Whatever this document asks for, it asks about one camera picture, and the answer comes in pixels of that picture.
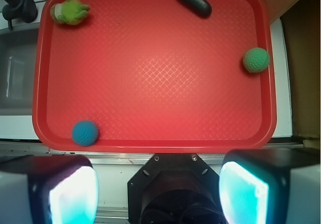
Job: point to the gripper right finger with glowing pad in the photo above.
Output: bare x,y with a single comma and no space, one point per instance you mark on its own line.
271,186

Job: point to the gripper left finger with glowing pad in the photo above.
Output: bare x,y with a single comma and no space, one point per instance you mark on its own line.
48,189

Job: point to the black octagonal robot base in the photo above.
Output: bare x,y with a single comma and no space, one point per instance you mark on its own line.
174,188

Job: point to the blue dimpled ball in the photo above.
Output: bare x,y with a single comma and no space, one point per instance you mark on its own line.
85,133

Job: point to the green dimpled ball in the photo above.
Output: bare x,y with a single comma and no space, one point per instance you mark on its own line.
256,60

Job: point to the steel sink basin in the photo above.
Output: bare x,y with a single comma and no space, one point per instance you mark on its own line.
18,60

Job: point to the red plastic tray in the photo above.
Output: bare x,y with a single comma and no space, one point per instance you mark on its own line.
155,77

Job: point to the green plush toy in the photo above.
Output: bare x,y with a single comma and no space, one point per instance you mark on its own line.
69,12

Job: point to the black faucet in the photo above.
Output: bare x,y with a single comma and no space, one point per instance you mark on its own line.
26,10

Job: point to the black oval case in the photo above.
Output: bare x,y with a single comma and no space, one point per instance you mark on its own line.
200,7

